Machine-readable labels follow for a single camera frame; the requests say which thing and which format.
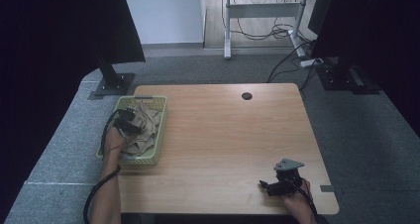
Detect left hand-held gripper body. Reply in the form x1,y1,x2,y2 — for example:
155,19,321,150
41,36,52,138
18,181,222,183
113,107,144,136

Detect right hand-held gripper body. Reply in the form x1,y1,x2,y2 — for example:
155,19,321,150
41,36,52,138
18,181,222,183
272,158,305,196

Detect beige shorts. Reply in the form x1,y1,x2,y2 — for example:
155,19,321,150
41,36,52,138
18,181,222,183
122,99,163,158

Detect green plastic basket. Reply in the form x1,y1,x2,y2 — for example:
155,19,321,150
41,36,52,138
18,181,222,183
95,95,168,167

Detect person's right hand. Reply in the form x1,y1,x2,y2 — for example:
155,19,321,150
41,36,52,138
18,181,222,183
280,180,313,215

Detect person's left hand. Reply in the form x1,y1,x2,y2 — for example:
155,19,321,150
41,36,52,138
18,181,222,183
103,126,138,160

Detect black metal stand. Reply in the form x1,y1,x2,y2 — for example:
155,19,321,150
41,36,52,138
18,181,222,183
93,56,137,97

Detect large black curtain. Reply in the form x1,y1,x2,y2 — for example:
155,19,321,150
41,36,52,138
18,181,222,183
0,0,147,218

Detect white power strip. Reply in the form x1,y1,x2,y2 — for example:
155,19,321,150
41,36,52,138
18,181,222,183
299,57,325,68

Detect black curtain with stand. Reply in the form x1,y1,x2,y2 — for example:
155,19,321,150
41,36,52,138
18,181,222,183
310,0,420,137

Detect black monitor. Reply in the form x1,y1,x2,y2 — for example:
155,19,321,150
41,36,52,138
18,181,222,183
307,0,335,36

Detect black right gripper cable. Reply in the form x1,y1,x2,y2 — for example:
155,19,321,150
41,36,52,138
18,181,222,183
282,177,319,218

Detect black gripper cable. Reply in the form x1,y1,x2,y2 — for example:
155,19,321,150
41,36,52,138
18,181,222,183
282,177,319,218
82,108,123,224

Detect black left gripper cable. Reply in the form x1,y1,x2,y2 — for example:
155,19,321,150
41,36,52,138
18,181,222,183
82,108,123,224

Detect black stand base plate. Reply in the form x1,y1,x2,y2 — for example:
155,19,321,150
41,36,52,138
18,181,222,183
315,63,382,96

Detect black floor cable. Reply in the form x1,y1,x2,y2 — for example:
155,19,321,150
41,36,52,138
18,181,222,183
265,40,313,84

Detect bundle of black cables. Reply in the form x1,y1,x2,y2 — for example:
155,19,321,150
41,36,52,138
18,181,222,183
230,0,312,42

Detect white desk frame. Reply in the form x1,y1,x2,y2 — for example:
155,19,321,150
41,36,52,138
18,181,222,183
214,0,313,60

